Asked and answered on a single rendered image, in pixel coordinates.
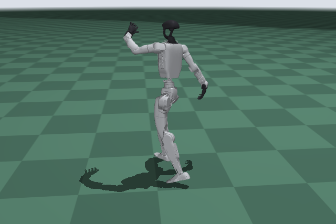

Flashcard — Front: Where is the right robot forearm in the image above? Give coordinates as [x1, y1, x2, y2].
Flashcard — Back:
[194, 64, 208, 87]

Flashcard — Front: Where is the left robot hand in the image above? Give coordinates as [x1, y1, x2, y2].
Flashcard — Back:
[125, 22, 139, 36]

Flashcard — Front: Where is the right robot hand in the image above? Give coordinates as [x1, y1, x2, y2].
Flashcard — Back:
[197, 84, 207, 100]

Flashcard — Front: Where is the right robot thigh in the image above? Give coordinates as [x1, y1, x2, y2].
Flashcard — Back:
[164, 95, 179, 113]

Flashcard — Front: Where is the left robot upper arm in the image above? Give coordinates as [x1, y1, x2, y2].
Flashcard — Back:
[131, 42, 165, 55]

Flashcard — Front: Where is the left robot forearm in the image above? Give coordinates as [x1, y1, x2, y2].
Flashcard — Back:
[123, 32, 138, 50]

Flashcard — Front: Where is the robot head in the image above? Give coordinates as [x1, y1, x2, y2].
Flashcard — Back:
[162, 20, 180, 44]

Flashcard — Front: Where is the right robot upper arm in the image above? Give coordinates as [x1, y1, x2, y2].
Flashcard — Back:
[182, 45, 198, 72]

